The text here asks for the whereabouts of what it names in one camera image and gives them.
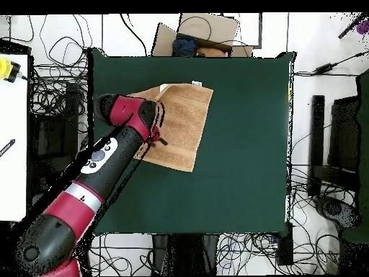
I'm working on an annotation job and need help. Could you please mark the tan terry towel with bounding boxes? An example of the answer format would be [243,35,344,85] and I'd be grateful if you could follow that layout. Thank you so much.
[126,81,215,173]

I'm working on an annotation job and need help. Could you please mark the orange cloth item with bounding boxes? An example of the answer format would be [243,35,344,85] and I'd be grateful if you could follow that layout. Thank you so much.
[196,46,226,58]

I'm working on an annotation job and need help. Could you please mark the dark green table cloth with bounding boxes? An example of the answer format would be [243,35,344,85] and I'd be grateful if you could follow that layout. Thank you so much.
[86,47,296,236]

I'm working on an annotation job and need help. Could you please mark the dark blue garment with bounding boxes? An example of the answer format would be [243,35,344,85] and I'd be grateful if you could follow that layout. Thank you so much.
[172,34,198,58]

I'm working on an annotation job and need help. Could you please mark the black equipment box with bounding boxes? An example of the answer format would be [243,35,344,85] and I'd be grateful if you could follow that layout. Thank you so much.
[30,83,80,188]

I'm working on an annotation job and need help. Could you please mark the brown cardboard box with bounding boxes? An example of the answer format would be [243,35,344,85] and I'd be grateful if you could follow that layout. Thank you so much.
[151,12,254,58]

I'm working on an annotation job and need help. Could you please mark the white side table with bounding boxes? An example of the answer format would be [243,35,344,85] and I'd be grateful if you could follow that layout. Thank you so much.
[0,53,29,222]

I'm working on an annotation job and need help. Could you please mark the black marker pen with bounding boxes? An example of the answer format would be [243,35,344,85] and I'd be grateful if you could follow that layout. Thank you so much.
[0,138,16,158]

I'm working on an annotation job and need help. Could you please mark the black rectangular box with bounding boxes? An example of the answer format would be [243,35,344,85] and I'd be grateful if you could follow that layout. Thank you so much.
[277,221,294,266]

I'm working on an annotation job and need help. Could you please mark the yellow and black tool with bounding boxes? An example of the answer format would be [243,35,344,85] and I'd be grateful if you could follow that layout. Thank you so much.
[0,56,22,84]

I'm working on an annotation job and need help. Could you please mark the black power adapter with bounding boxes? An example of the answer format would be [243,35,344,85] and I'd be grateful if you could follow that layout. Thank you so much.
[315,63,338,75]

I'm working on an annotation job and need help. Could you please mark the dark green fabric cover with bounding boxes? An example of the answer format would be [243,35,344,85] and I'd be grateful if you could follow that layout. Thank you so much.
[342,69,369,243]

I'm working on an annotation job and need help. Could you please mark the black rod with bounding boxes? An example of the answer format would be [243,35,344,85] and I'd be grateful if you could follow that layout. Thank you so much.
[337,12,367,40]

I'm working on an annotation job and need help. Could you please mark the purple round object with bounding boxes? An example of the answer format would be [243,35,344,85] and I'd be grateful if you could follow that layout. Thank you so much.
[356,20,369,36]

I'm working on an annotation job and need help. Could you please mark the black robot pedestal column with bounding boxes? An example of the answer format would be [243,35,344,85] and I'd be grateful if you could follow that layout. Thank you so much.
[151,234,221,276]

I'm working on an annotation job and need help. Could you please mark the tangle of blue black cables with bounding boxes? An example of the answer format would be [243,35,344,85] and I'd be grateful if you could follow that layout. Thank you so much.
[215,232,279,276]

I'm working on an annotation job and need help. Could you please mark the black pedestal caster foot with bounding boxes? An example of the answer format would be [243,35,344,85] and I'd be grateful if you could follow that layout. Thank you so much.
[314,195,361,229]

